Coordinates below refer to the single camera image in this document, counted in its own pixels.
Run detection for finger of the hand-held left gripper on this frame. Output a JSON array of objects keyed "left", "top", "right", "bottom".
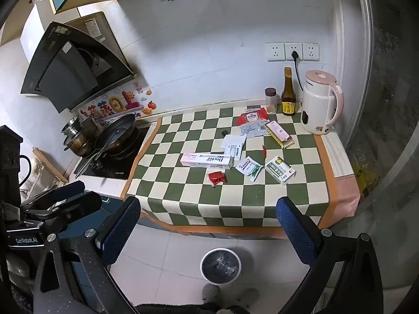
[
  {"left": 20, "top": 180, "right": 86, "bottom": 208},
  {"left": 24, "top": 192, "right": 103, "bottom": 227}
]

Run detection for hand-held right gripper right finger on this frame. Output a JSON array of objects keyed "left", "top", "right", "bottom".
[{"left": 275, "top": 196, "right": 384, "bottom": 314}]

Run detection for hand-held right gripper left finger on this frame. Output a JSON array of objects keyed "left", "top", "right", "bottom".
[{"left": 33, "top": 196, "right": 142, "bottom": 314}]

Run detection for green and white medicine box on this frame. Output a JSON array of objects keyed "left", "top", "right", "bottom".
[{"left": 264, "top": 156, "right": 297, "bottom": 185}]

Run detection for round white trash bin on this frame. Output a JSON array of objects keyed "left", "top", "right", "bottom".
[{"left": 200, "top": 249, "right": 242, "bottom": 283}]

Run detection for red wrapper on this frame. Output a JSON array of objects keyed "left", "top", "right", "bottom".
[{"left": 208, "top": 171, "right": 229, "bottom": 187}]

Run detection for white paper sachet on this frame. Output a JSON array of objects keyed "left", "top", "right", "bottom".
[
  {"left": 229, "top": 144, "right": 245, "bottom": 161},
  {"left": 223, "top": 135, "right": 246, "bottom": 151}
]

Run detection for long pink box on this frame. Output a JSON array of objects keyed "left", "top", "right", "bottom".
[{"left": 264, "top": 120, "right": 295, "bottom": 148}]

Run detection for clear plastic packet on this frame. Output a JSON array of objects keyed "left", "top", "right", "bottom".
[{"left": 240, "top": 120, "right": 272, "bottom": 137}]

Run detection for white and pink toothpaste box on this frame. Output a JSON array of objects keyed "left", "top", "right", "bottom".
[{"left": 180, "top": 152, "right": 234, "bottom": 170}]

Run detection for red and white sugar bag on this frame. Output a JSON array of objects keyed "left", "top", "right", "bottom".
[{"left": 237, "top": 106, "right": 269, "bottom": 126}]

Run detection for wooden cutting board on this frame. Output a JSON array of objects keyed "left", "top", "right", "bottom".
[{"left": 33, "top": 147, "right": 70, "bottom": 184}]

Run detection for black induction cooktop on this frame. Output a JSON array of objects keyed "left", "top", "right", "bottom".
[{"left": 74, "top": 125, "right": 154, "bottom": 180}]

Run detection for steel pot with lid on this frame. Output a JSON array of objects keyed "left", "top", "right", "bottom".
[{"left": 60, "top": 114, "right": 100, "bottom": 156}]

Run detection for grey slipper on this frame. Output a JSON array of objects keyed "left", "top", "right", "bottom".
[
  {"left": 201, "top": 284, "right": 221, "bottom": 303},
  {"left": 236, "top": 288, "right": 261, "bottom": 305}
]

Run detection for green and white checkered tablecloth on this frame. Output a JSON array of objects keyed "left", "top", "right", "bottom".
[{"left": 121, "top": 106, "right": 361, "bottom": 239}]

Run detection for black frying pan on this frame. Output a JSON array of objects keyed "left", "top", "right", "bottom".
[{"left": 79, "top": 113, "right": 141, "bottom": 171}]

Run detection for black range hood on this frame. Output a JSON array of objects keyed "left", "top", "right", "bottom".
[{"left": 20, "top": 11, "right": 138, "bottom": 114}]

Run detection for white and pink electric kettle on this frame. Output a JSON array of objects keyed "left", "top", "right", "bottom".
[{"left": 300, "top": 70, "right": 345, "bottom": 135}]

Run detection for dark sauce bottle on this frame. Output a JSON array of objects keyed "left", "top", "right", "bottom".
[{"left": 281, "top": 67, "right": 297, "bottom": 116}]

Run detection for clear spice jar brown lid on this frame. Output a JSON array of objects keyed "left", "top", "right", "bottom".
[{"left": 264, "top": 88, "right": 278, "bottom": 114}]

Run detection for glass sliding door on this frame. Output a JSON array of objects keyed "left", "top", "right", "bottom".
[{"left": 327, "top": 0, "right": 419, "bottom": 288}]

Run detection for black cable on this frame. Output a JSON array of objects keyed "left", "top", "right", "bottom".
[{"left": 19, "top": 154, "right": 34, "bottom": 191}]

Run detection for colourful festive wall sticker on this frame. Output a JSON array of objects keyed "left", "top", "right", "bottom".
[{"left": 79, "top": 91, "right": 145, "bottom": 126}]

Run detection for black plug with cable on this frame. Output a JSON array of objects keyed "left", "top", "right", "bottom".
[{"left": 291, "top": 51, "right": 305, "bottom": 92}]

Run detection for white wall socket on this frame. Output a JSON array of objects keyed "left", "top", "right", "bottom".
[
  {"left": 284, "top": 42, "right": 303, "bottom": 61},
  {"left": 302, "top": 42, "right": 319, "bottom": 61},
  {"left": 266, "top": 42, "right": 285, "bottom": 62}
]

